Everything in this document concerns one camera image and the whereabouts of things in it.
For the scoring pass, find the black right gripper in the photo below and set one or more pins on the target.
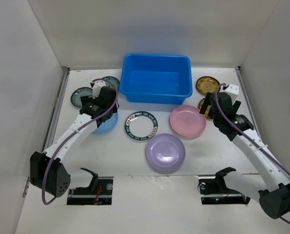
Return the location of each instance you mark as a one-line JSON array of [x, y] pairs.
[[205, 107]]

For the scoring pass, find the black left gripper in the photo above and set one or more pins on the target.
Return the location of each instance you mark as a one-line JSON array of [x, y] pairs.
[[89, 99]]

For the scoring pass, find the light blue plate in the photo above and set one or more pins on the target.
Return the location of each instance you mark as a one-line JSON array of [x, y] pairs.
[[107, 126]]

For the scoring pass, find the pink plate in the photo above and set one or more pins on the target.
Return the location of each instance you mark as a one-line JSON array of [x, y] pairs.
[[187, 121]]

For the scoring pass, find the white plate dark lettered rim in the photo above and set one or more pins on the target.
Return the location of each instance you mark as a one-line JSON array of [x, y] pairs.
[[141, 126]]

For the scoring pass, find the purple plate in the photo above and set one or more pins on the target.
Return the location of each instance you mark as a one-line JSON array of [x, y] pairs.
[[165, 153]]

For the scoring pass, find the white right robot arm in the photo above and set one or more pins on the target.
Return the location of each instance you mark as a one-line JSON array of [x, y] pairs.
[[273, 192]]

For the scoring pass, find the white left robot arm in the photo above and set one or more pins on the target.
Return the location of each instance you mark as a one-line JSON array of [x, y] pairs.
[[47, 171]]

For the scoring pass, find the teal patterned plate near bin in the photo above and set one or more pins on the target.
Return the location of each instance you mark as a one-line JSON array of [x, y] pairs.
[[115, 83]]

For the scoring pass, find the blue plastic bin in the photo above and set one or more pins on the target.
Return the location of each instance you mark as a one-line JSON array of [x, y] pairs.
[[152, 78]]

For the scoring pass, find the yellow patterned plate lower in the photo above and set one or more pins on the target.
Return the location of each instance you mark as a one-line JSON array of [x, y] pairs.
[[209, 108]]

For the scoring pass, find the yellow patterned plate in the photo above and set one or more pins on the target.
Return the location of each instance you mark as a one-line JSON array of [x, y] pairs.
[[206, 84], [209, 108]]

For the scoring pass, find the yellow patterned plate upper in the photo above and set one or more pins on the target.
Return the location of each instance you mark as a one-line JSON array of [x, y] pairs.
[[206, 84]]

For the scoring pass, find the teal patterned plate far left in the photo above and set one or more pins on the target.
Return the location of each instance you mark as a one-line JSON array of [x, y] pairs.
[[77, 94]]

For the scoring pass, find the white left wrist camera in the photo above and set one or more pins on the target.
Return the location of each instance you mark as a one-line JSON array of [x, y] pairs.
[[96, 87]]

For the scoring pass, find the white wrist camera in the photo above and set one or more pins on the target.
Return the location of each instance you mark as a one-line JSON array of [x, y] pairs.
[[232, 90], [96, 87]]

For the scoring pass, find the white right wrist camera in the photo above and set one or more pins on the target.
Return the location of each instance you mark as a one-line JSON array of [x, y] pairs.
[[232, 90]]

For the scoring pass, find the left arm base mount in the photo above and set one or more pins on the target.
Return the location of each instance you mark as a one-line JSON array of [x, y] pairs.
[[97, 193]]

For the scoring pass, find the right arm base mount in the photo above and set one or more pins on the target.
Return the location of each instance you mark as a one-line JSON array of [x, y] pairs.
[[213, 190]]

